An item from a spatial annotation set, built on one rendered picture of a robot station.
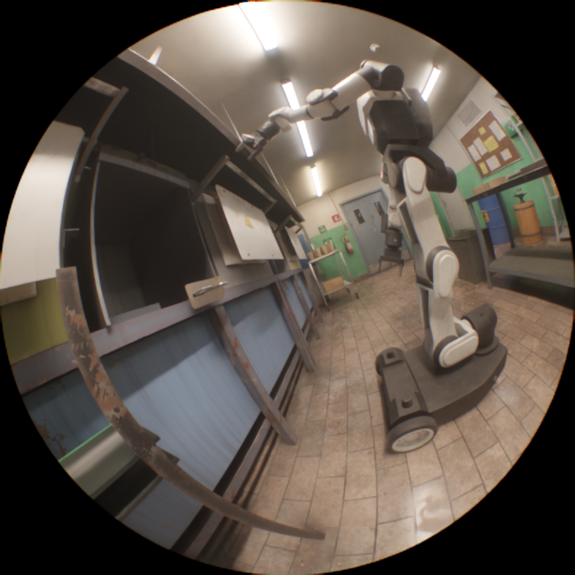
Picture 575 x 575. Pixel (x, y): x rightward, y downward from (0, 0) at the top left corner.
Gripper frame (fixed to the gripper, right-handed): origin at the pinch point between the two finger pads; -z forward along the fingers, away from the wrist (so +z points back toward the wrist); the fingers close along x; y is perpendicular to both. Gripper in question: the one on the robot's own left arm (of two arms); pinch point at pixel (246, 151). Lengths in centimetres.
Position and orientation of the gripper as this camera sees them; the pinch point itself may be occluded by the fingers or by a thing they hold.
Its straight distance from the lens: 91.4
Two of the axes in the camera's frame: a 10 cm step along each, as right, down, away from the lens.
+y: -2.5, 1.6, -9.6
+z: 6.9, -6.7, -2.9
